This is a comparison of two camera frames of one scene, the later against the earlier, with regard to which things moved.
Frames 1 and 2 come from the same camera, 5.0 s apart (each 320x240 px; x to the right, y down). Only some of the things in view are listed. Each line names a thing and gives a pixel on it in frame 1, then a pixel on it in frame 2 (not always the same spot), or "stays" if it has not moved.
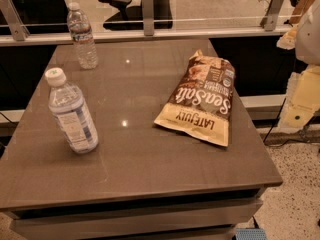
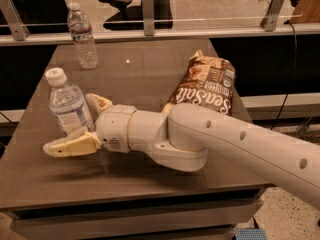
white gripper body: [309, 37] -> [113, 128]
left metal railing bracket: [15, 21] stays
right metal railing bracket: [269, 22] stays
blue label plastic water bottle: [68, 108] stays
